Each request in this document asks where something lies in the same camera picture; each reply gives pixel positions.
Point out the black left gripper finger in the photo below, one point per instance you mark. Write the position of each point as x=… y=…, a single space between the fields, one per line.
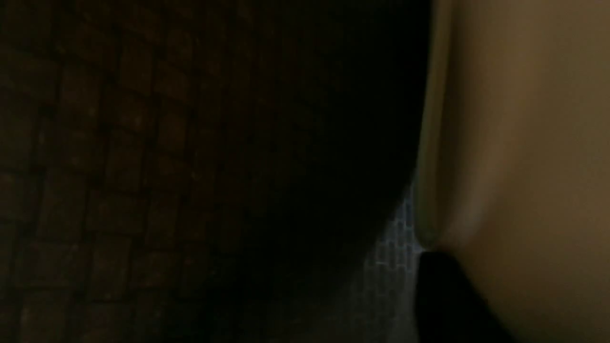
x=449 y=309

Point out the white square rice plate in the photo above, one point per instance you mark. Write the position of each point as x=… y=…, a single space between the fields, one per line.
x=513 y=166

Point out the black serving tray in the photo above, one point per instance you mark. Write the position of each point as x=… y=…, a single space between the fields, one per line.
x=208 y=171

